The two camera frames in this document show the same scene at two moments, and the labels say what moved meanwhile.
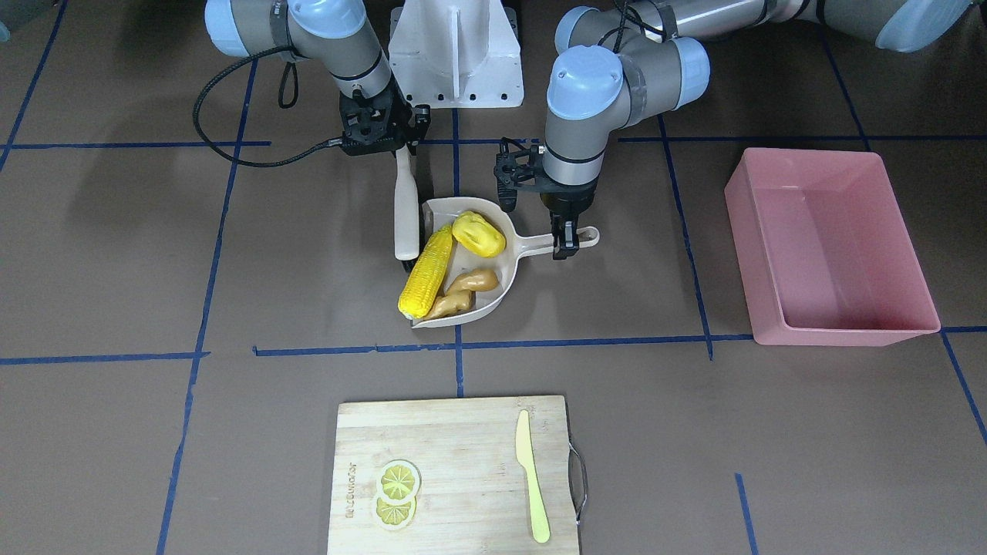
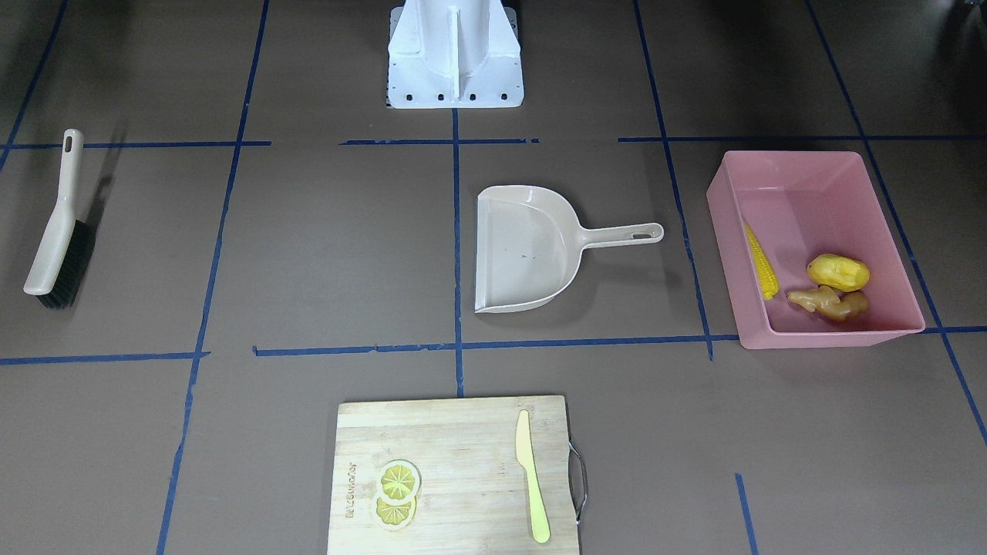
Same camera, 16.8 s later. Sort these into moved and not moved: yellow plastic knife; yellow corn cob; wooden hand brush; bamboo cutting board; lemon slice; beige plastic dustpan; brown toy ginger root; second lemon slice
Moved: wooden hand brush; yellow corn cob; beige plastic dustpan; brown toy ginger root
Not moved: yellow plastic knife; bamboo cutting board; lemon slice; second lemon slice
